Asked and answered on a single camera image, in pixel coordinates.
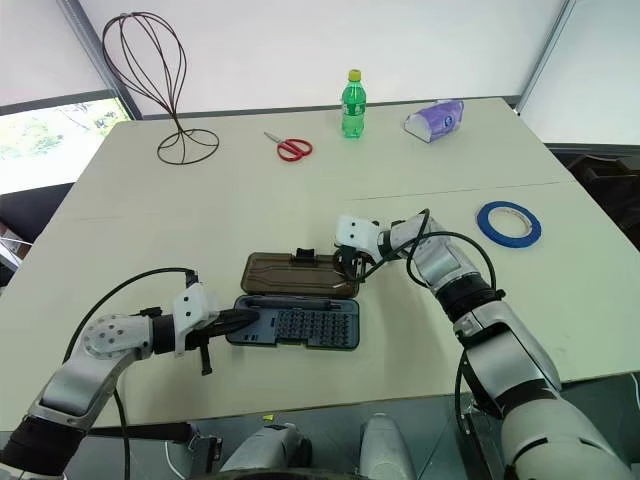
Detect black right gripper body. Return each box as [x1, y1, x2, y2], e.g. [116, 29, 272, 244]
[333, 242, 375, 266]

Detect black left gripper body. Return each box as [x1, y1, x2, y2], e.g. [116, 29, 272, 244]
[185, 315, 227, 351]

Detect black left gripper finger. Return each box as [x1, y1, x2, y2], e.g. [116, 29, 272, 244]
[217, 322, 255, 343]
[215, 307, 262, 327]

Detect dark grey electric screwdriver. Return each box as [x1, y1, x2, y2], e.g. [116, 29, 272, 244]
[239, 297, 335, 312]

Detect open screwdriver bit case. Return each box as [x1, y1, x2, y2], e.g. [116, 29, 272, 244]
[225, 251, 363, 353]

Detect black bar under table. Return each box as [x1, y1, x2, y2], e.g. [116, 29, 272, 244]
[85, 421, 194, 444]

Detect grey rounded robot body part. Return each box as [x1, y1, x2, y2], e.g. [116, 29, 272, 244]
[358, 413, 417, 480]
[218, 422, 314, 475]

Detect blue tape roll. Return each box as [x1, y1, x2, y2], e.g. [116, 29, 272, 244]
[475, 200, 543, 248]

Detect green plastic soda bottle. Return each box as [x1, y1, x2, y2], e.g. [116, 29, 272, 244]
[340, 69, 368, 140]

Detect purple tissue pack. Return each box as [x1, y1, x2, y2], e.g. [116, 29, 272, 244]
[403, 98, 466, 146]

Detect black storage crates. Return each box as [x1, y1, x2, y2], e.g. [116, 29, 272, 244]
[567, 153, 640, 224]

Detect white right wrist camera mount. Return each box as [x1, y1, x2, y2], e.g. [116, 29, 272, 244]
[333, 214, 387, 262]

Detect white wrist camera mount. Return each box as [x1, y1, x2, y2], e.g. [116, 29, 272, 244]
[333, 214, 387, 262]
[172, 283, 222, 360]

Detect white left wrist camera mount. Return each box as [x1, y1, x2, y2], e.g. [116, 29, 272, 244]
[172, 283, 222, 360]

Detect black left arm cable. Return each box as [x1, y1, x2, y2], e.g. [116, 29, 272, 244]
[61, 266, 201, 480]

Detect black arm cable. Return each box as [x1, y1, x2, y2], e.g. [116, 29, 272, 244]
[357, 208, 502, 302]
[61, 266, 201, 480]

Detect red handled scissors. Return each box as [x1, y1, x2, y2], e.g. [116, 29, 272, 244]
[263, 130, 314, 163]

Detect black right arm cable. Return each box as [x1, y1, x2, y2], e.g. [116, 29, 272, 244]
[357, 208, 502, 302]

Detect thin white cable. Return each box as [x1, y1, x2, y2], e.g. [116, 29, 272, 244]
[164, 441, 185, 477]

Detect brown wire hat stand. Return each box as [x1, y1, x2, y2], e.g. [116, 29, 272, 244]
[101, 13, 222, 166]

